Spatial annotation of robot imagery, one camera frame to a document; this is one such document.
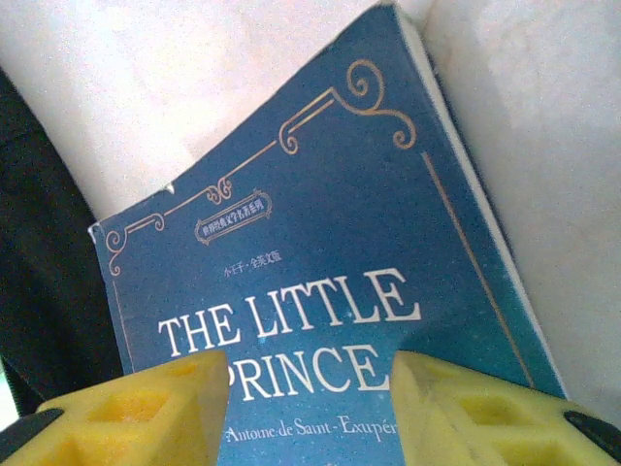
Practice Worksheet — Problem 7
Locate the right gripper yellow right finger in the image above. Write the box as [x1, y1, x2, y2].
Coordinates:
[391, 351, 621, 466]

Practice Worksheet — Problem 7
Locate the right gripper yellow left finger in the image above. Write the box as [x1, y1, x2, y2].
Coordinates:
[0, 349, 230, 466]

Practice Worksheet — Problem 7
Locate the black backpack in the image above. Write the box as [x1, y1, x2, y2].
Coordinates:
[0, 65, 125, 418]

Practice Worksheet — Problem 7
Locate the blue Little Prince book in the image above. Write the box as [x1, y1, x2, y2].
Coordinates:
[86, 2, 569, 466]

